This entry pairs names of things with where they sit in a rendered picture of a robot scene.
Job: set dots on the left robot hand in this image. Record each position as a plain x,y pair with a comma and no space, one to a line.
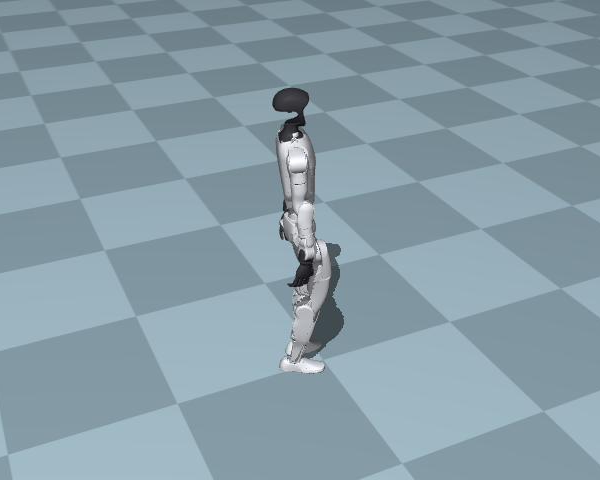
281,231

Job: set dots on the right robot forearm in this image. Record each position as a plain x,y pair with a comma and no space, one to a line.
304,224

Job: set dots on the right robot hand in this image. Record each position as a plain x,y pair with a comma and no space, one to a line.
304,271

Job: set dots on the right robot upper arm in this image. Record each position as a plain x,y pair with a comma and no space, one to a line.
297,166

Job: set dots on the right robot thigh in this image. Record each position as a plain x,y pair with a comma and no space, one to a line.
319,282

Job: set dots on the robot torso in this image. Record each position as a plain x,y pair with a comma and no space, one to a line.
289,219

